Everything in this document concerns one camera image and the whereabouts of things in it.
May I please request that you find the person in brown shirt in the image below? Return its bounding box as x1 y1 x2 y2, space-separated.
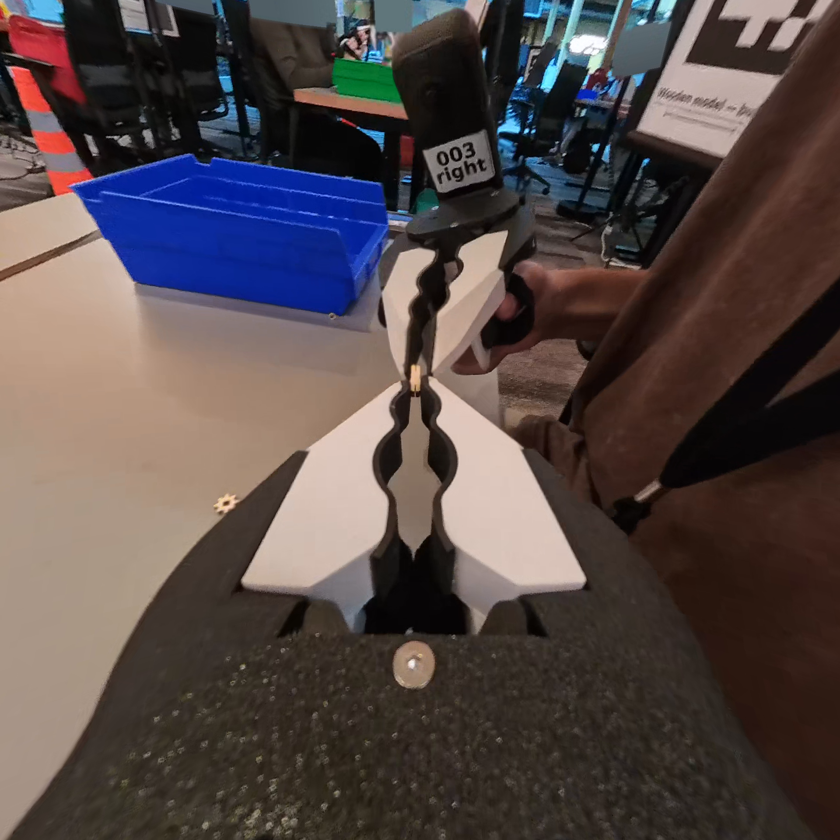
508 0 840 840

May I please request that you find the wooden table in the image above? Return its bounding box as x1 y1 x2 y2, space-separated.
293 87 411 120

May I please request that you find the blue plastic bin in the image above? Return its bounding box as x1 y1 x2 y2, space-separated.
70 154 390 316

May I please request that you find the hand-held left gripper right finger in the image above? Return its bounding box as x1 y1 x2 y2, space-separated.
423 375 586 634

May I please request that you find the person's right hand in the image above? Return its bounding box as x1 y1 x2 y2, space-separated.
451 261 584 378

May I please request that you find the orange traffic cone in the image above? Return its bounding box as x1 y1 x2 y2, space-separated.
10 66 94 196

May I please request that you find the black lanyard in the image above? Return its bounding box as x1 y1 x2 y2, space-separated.
607 279 840 534

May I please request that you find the black office chair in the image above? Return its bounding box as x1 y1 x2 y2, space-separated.
502 62 592 198
62 0 231 158

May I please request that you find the white sign board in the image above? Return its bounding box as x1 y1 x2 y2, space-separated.
635 0 840 161

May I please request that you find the green plastic bin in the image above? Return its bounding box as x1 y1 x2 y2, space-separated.
331 58 403 105

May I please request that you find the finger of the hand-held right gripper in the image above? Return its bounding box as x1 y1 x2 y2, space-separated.
381 246 435 382
422 231 509 378

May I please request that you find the person's right forearm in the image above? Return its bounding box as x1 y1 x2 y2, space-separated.
571 266 651 342

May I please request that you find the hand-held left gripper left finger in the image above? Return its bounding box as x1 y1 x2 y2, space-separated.
241 381 412 632

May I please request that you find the grey desk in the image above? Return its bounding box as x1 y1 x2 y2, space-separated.
0 190 506 840

